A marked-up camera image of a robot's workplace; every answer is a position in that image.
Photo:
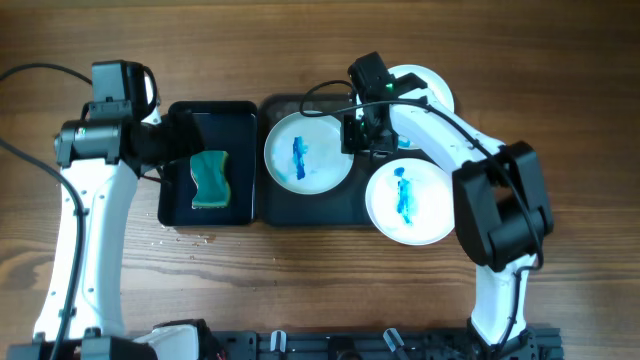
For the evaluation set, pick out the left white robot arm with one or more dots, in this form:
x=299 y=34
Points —
x=101 y=160

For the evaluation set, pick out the green yellow sponge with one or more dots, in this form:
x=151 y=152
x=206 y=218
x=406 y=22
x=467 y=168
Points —
x=208 y=171

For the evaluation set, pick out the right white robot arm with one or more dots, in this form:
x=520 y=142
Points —
x=500 y=204

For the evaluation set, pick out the white plate stained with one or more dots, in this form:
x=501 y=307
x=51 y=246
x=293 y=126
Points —
x=411 y=201
x=434 y=82
x=303 y=154

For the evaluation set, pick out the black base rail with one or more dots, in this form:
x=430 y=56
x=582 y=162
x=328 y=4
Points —
x=445 y=344

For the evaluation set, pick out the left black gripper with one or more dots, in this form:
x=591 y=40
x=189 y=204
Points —
x=186 y=140

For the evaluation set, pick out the small black water tray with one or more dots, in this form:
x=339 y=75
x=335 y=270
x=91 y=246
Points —
x=229 y=126

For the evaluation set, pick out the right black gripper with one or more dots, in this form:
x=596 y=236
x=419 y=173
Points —
x=370 y=138

